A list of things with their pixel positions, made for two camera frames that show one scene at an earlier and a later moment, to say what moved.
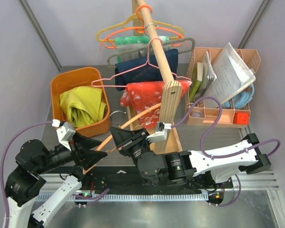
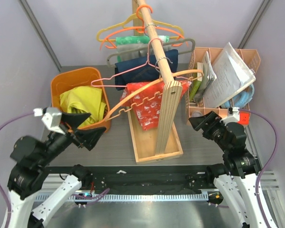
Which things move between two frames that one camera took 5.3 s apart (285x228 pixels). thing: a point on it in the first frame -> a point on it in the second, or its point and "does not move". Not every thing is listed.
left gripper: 86,156 -> 88,137
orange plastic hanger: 138,15 does not move
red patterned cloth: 145,99 does not move
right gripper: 126,141 -> 212,118
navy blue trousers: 144,69 does not move
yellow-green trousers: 83,105 does not move
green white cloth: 128,40 does not move
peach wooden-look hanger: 121,127 -> 109,117
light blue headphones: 242,99 does not move
